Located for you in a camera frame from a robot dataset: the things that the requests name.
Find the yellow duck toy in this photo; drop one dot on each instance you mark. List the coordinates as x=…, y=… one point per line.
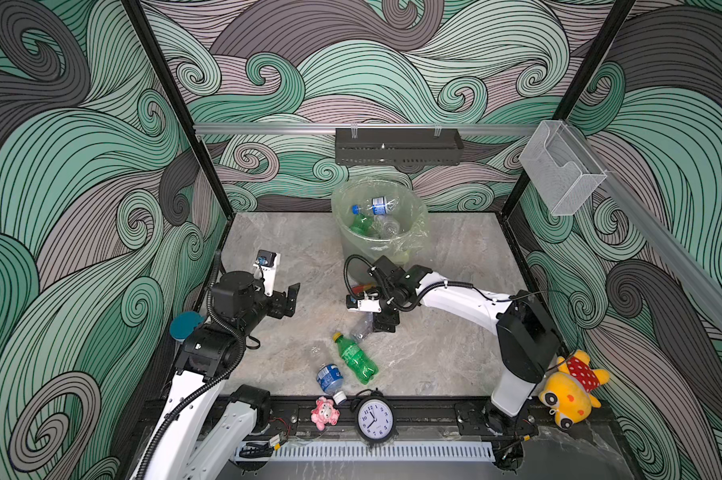
x=568, y=391

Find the aluminium wall rail right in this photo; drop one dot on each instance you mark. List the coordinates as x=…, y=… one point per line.
x=639, y=193

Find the mesh waste bin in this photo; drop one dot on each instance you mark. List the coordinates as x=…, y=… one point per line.
x=361, y=258

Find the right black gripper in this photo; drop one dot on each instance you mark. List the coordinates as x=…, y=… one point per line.
x=384, y=322

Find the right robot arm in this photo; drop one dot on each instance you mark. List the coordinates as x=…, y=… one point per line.
x=527, y=336

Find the aluminium wall rail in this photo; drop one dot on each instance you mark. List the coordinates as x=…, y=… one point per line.
x=282, y=128
x=639, y=193

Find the long clear bottle white cap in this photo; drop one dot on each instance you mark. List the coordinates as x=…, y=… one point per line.
x=363, y=328

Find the black alarm clock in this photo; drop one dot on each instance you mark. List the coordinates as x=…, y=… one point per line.
x=374, y=418

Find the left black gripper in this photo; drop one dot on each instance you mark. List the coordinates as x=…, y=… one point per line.
x=276, y=308

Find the black wall shelf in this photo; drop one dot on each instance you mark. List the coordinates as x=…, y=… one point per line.
x=407, y=147

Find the green Sprite bottle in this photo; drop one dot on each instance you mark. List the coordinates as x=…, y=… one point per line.
x=362, y=366

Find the crushed bottle blue label front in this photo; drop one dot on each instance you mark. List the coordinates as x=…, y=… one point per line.
x=327, y=373

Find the teal round lid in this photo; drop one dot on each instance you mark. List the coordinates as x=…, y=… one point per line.
x=184, y=324

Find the white slotted cable duct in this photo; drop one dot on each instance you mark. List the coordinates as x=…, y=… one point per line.
x=400, y=451

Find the pink plush toy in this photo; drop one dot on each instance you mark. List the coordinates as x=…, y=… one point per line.
x=325, y=413

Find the clear acrylic wall holder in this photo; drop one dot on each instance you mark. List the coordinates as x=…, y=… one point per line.
x=562, y=166

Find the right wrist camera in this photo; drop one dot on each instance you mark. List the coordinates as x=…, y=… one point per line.
x=365, y=304

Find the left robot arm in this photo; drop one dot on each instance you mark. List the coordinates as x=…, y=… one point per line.
x=178, y=448

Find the green bottle yellow cap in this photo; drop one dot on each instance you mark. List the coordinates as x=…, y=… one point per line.
x=362, y=224

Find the aluminium wall rail back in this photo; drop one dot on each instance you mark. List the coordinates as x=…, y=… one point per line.
x=282, y=128

